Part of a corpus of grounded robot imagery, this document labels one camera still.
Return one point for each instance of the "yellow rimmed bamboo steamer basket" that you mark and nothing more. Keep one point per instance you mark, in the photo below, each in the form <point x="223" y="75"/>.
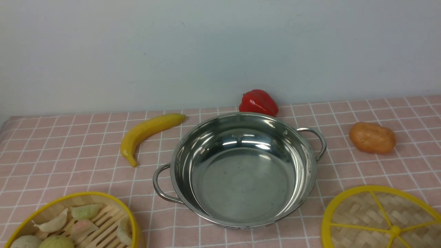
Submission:
<point x="106" y="220"/>

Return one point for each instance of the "yellow rimmed woven bamboo lid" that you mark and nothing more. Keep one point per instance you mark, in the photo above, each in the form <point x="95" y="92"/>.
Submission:
<point x="373" y="216"/>

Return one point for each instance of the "stainless steel pot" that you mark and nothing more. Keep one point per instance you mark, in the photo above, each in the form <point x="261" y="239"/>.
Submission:
<point x="242" y="170"/>

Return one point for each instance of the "red bell pepper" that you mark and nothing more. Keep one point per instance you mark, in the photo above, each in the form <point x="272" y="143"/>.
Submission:
<point x="258" y="101"/>

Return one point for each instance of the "yellow plastic banana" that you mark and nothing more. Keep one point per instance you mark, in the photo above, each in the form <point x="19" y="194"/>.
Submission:
<point x="145" y="129"/>

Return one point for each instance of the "pale dumpling right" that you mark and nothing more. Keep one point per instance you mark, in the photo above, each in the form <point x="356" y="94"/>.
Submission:
<point x="123" y="231"/>

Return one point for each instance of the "orange brown potato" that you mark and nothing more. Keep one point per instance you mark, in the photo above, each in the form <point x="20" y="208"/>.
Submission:
<point x="372" y="138"/>

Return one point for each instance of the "green dumpling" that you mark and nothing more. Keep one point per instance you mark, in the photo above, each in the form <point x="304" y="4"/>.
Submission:
<point x="85" y="212"/>

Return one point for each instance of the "pink dumpling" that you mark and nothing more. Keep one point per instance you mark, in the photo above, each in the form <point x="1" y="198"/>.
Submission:
<point x="82" y="228"/>

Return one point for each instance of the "pink checkered tablecloth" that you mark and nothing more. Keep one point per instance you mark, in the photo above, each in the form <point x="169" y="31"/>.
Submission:
<point x="45" y="158"/>

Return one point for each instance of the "white dumpling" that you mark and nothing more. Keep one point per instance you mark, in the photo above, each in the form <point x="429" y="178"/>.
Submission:
<point x="55" y="224"/>

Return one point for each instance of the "green round bun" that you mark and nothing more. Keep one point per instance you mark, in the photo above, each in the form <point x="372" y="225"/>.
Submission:
<point x="57" y="242"/>

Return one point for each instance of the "white round bun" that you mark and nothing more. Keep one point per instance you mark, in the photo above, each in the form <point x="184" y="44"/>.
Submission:
<point x="27" y="241"/>

